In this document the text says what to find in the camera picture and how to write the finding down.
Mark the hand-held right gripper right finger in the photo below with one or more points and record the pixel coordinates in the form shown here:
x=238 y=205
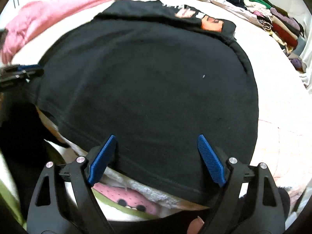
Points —
x=210 y=162

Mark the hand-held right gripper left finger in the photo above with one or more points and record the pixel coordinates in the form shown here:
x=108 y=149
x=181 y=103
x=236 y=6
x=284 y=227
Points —
x=101 y=160

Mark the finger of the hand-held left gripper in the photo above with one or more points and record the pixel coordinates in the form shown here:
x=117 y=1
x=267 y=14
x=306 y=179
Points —
x=28 y=67
x=22 y=78

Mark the black sweater with orange cuffs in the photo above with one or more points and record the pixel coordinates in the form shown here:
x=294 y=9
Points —
x=146 y=90

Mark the pile of folded clothes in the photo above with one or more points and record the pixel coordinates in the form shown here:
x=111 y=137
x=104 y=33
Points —
x=277 y=22

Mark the person's right hand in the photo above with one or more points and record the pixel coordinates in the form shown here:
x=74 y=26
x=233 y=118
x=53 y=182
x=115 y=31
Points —
x=195 y=225

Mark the bed with beige sheet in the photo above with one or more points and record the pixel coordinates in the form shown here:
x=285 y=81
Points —
x=36 y=51

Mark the pink dotted cloth green edge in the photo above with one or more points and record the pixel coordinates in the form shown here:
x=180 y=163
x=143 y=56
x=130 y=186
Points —
x=131 y=199

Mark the pink velvet quilt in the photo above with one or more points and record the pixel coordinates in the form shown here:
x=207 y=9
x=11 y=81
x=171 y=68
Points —
x=48 y=12

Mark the person's dark garment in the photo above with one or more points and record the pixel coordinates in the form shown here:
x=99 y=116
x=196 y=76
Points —
x=22 y=146

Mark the white bag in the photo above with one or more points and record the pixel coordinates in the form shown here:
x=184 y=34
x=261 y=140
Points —
x=304 y=78

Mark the purple cloth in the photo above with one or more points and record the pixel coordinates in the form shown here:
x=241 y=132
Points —
x=296 y=64

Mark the white curtain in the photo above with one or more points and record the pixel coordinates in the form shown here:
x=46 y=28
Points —
x=306 y=53

